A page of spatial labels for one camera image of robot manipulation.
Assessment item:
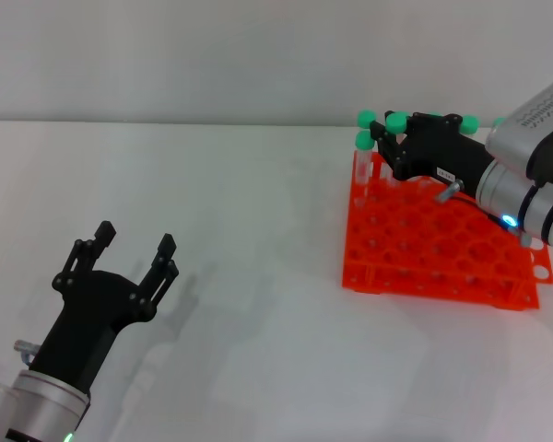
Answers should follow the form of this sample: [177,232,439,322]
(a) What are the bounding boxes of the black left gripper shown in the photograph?
[29,220,181,401]

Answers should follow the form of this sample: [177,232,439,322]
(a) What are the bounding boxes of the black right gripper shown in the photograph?
[370,110,497,195]

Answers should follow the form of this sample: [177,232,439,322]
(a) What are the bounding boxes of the orange plastic test tube rack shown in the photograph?
[341,150,553,311]

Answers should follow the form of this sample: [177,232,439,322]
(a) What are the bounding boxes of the black cable with silver plug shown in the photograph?
[436,179,508,223]
[14,339,39,367]

